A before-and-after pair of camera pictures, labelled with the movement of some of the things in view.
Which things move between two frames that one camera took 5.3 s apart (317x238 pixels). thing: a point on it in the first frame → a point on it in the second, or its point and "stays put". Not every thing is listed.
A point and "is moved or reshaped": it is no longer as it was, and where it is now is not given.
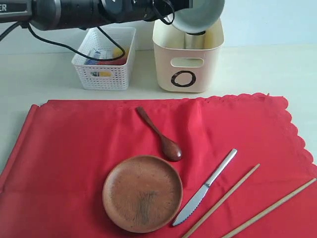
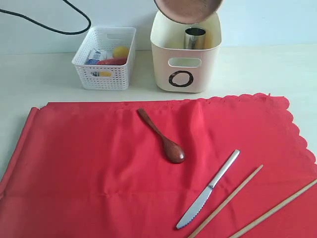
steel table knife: x=200 y=194 → x=196 y=207
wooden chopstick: x=227 y=196 is moved or reshaped
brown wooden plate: x=142 y=194 → x=188 y=12
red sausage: x=121 y=61 stays put
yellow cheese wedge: x=105 y=74 stays put
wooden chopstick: x=270 y=208 → x=275 y=208
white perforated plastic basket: x=107 y=77 stays put
